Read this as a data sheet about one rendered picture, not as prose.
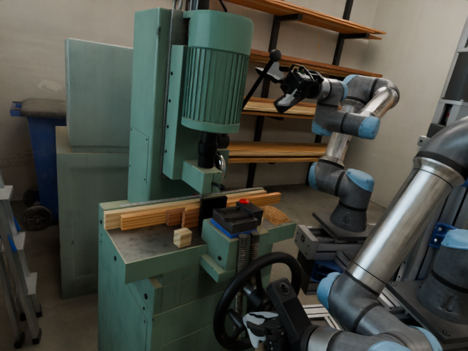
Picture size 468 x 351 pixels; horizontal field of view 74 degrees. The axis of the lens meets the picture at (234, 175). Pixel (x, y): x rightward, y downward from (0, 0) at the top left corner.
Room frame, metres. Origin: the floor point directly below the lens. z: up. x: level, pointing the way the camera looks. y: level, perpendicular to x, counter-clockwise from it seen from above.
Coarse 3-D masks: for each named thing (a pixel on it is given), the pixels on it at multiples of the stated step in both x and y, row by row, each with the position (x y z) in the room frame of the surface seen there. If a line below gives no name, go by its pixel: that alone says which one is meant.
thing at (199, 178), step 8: (184, 160) 0.99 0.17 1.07; (192, 160) 1.00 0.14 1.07; (184, 168) 0.98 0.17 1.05; (192, 168) 0.94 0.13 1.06; (200, 168) 0.93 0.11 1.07; (216, 168) 0.96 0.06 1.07; (184, 176) 0.98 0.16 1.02; (192, 176) 0.94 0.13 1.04; (200, 176) 0.90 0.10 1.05; (208, 176) 0.90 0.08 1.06; (216, 176) 0.92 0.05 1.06; (192, 184) 0.93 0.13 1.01; (200, 184) 0.90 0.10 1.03; (208, 184) 0.90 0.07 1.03; (200, 192) 0.89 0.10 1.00; (208, 192) 0.90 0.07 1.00
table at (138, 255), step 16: (160, 224) 0.85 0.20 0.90; (272, 224) 0.96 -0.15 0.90; (288, 224) 0.98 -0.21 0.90; (112, 240) 0.72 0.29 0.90; (128, 240) 0.73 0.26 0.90; (144, 240) 0.75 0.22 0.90; (160, 240) 0.76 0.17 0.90; (192, 240) 0.78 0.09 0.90; (272, 240) 0.94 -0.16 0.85; (112, 256) 0.71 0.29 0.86; (128, 256) 0.66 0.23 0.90; (144, 256) 0.67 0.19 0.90; (160, 256) 0.69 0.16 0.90; (176, 256) 0.72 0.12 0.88; (192, 256) 0.75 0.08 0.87; (208, 256) 0.76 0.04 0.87; (128, 272) 0.64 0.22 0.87; (144, 272) 0.66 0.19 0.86; (160, 272) 0.69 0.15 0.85; (208, 272) 0.72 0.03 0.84; (224, 272) 0.70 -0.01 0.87
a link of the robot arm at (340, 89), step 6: (330, 84) 1.09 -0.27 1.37; (336, 84) 1.11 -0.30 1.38; (342, 84) 1.13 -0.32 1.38; (330, 90) 1.08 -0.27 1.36; (336, 90) 1.10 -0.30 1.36; (342, 90) 1.12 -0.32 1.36; (330, 96) 1.10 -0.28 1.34; (336, 96) 1.11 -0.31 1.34; (342, 96) 1.13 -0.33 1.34; (324, 102) 1.11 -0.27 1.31; (330, 102) 1.11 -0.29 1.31; (336, 102) 1.11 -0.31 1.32
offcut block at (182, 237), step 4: (180, 228) 0.77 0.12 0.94; (184, 228) 0.77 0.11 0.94; (176, 232) 0.75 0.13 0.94; (180, 232) 0.75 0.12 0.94; (184, 232) 0.75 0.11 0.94; (188, 232) 0.76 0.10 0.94; (176, 236) 0.75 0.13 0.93; (180, 236) 0.73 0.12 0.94; (184, 236) 0.74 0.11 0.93; (188, 236) 0.75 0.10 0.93; (176, 240) 0.75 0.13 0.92; (180, 240) 0.74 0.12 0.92; (184, 240) 0.74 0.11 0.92; (188, 240) 0.75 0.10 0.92; (176, 244) 0.74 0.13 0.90; (180, 244) 0.74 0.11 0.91; (184, 244) 0.74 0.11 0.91; (188, 244) 0.75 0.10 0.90
